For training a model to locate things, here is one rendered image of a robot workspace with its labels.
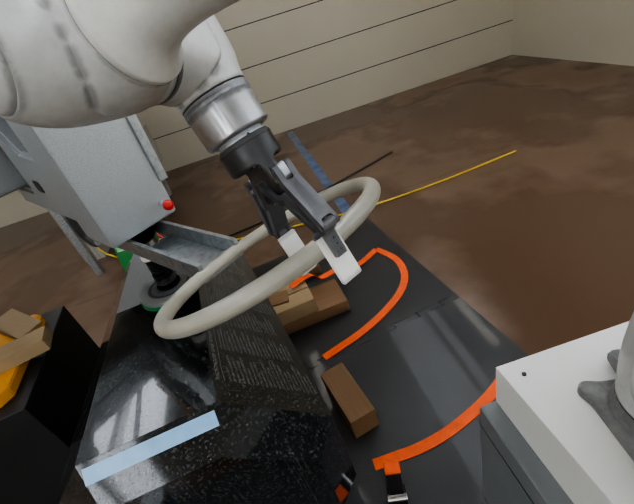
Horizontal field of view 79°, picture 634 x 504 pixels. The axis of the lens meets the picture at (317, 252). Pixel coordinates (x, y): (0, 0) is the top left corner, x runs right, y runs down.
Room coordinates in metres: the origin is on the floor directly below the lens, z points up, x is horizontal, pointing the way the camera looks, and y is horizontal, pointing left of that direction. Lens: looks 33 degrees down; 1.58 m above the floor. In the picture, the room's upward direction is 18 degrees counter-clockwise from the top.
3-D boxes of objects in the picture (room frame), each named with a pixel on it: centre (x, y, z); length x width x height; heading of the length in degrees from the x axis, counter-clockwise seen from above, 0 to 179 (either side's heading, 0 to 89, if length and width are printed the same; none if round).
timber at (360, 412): (1.09, 0.06, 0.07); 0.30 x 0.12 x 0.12; 15
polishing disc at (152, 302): (1.14, 0.52, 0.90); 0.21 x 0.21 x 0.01
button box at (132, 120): (1.16, 0.39, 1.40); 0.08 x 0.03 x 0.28; 41
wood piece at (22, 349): (1.18, 1.16, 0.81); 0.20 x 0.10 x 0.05; 109
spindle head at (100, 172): (1.20, 0.57, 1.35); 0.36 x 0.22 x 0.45; 41
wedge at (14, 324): (1.38, 1.28, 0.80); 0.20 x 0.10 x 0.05; 55
